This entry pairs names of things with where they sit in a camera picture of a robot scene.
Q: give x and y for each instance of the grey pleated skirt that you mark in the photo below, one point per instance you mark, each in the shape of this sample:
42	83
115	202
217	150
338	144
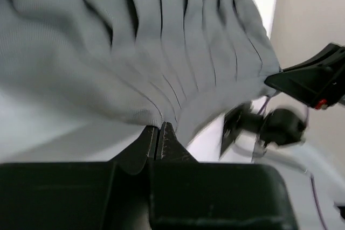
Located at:
144	62

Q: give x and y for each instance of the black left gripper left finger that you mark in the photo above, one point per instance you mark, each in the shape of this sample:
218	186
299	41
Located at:
133	158

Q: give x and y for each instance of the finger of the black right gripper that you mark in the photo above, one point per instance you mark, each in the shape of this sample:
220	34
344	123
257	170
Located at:
305	85

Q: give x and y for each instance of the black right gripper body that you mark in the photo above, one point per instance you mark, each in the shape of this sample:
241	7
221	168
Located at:
332	58

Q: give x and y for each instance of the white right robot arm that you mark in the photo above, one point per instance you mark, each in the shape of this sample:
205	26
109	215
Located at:
281	126

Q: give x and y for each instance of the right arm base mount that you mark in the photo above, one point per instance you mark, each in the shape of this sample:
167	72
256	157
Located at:
230	129

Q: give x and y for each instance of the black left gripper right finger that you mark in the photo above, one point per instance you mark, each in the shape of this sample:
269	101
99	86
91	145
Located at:
169	148

